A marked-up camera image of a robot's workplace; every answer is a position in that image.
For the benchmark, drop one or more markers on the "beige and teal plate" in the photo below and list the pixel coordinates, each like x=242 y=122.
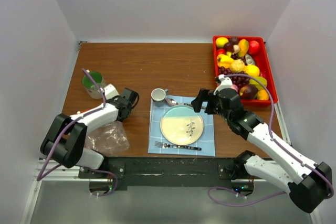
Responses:
x=180 y=125

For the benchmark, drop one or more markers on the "purple grape bunch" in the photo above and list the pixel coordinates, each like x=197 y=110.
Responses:
x=237 y=80

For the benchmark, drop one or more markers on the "metal spoon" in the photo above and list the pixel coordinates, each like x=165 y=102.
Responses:
x=172 y=102

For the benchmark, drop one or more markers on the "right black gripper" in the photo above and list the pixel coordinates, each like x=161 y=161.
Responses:
x=204 y=95

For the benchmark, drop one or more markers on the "grey mug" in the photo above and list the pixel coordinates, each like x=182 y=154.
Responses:
x=158 y=96

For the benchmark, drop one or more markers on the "purple onion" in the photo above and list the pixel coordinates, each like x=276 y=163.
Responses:
x=235 y=87

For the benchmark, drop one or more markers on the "metal fork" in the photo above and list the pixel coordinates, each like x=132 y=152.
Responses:
x=165 y=145

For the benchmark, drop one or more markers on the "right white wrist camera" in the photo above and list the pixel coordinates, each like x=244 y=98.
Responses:
x=224 y=82

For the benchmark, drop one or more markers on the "yellow star fruit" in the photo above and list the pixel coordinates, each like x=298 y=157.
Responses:
x=259 y=82

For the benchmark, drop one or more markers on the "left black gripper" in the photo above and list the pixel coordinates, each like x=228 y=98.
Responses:
x=115 y=98

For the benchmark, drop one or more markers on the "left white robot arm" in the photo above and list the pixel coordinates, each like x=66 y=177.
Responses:
x=65 y=139

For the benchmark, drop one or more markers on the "red plastic fruit tray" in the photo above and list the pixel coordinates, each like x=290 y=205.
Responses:
x=267 y=95

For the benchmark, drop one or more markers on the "orange yellow mango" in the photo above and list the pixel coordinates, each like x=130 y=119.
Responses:
x=244 y=46

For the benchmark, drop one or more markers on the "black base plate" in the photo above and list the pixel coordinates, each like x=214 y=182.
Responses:
x=174 y=171

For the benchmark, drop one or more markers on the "clear zip top bag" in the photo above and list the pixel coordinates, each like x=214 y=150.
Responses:
x=109 y=140

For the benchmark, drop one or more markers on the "yellow peach top left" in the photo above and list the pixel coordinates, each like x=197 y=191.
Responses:
x=221 y=42

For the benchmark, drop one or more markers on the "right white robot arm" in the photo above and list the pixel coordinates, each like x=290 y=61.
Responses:
x=306 y=182

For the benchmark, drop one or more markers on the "yellow bell pepper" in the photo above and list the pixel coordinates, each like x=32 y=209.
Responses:
x=224 y=60

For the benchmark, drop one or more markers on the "red apple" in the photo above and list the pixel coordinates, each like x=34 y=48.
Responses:
x=254 y=47

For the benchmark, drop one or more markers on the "green glass cup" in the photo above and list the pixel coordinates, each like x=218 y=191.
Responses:
x=92 y=82

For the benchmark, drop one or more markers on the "aluminium frame rail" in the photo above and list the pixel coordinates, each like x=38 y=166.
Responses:
x=61 y=173

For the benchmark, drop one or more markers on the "dark red mango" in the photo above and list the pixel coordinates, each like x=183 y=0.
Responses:
x=248 y=92

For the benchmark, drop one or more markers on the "yellow lemon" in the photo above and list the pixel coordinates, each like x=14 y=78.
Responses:
x=252 y=70

